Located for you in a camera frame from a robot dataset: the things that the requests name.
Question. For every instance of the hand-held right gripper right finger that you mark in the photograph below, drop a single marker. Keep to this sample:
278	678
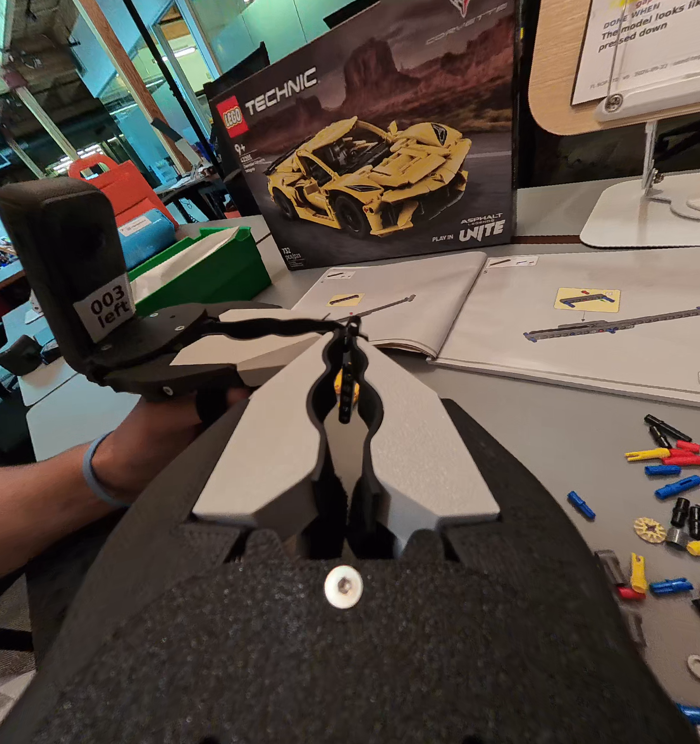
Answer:
437	459

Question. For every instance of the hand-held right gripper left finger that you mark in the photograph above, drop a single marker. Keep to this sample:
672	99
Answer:
257	459

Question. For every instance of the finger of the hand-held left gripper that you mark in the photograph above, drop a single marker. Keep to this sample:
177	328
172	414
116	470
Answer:
239	354
257	317

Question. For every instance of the black lego beam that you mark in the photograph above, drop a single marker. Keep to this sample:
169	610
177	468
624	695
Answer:
347	401

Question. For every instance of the pile of colourful lego pins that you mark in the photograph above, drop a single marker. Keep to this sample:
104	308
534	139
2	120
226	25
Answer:
678	487

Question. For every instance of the pile of yellow lego pieces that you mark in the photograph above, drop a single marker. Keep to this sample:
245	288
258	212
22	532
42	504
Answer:
355	390

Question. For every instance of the lego set box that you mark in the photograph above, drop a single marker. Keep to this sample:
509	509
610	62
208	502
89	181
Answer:
384	87

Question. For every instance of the person's left hand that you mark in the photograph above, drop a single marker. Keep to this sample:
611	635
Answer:
152	442

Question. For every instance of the green plastic bin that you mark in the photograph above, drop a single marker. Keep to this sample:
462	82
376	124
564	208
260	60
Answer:
222	279

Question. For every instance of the blue plastic roll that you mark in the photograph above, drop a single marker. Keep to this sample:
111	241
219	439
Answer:
146	241

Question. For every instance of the orange fabric bag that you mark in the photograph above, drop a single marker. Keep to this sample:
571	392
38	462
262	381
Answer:
129	192

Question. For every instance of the open instruction booklet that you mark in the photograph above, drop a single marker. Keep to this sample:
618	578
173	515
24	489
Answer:
559	360

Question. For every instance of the blue wristband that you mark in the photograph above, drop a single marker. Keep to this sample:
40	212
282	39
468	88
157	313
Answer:
91	471

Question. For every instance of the black floor lamp pole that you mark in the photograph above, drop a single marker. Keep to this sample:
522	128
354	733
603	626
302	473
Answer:
175	93

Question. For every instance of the document stand with wooden board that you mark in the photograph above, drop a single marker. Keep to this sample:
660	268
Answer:
646	215

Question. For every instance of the task instruction sheet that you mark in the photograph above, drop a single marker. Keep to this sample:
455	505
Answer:
646	46

